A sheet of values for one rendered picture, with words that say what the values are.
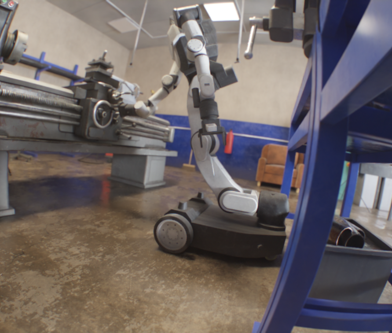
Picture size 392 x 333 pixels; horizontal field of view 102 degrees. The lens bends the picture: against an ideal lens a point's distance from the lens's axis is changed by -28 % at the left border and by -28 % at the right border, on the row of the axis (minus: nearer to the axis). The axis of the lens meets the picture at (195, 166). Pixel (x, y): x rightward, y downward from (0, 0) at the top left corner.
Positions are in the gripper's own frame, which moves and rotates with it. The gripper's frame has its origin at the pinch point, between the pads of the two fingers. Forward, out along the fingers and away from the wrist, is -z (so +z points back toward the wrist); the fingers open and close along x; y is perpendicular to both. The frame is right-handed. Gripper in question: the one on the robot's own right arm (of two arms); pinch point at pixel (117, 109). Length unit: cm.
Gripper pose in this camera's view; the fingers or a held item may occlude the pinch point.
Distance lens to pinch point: 168.2
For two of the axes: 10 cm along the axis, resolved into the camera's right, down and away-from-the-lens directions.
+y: -3.7, 5.8, -7.3
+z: 9.3, 1.6, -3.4
